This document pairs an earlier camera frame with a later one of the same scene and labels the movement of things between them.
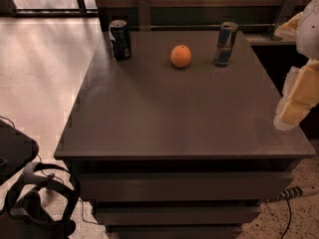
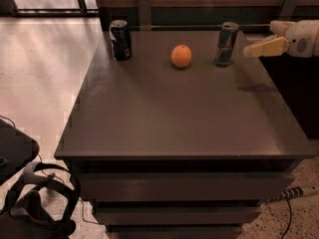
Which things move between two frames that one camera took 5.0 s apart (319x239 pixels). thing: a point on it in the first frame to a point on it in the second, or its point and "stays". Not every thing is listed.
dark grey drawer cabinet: (169, 152) stays
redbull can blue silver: (225, 42) stays
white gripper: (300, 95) to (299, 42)
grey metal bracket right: (286, 11) stays
